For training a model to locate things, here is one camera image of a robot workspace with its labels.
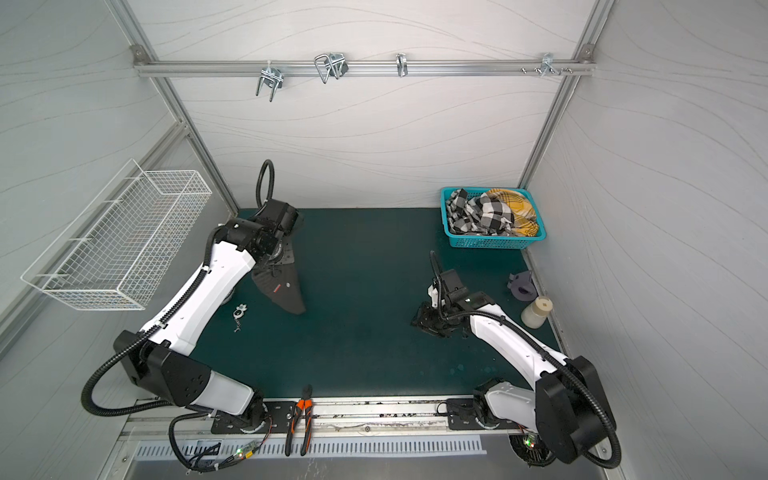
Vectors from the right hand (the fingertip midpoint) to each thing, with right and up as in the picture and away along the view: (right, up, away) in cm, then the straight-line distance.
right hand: (420, 317), depth 83 cm
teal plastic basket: (+33, +21, +18) cm, 43 cm away
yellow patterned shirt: (+39, +32, +21) cm, 55 cm away
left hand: (-37, +19, -5) cm, 42 cm away
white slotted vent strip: (+1, -27, -13) cm, 30 cm away
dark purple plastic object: (+34, +6, +12) cm, 37 cm away
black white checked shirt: (+24, +31, +19) cm, 43 cm away
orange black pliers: (-30, -20, -8) cm, 37 cm away
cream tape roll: (+33, 0, +1) cm, 33 cm away
